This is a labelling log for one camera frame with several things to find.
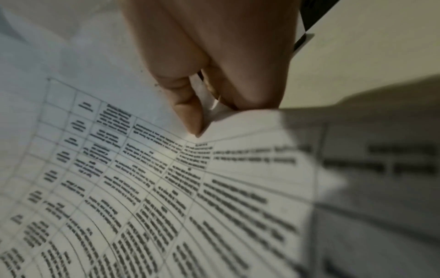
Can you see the person's right hand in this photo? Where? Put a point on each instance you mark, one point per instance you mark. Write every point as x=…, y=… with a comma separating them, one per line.
x=223, y=40

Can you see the black HR file holder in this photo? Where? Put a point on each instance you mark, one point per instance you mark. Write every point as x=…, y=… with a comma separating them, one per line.
x=309, y=16

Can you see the printed paper sheet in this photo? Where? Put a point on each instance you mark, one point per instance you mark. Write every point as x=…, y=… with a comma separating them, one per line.
x=103, y=176
x=378, y=217

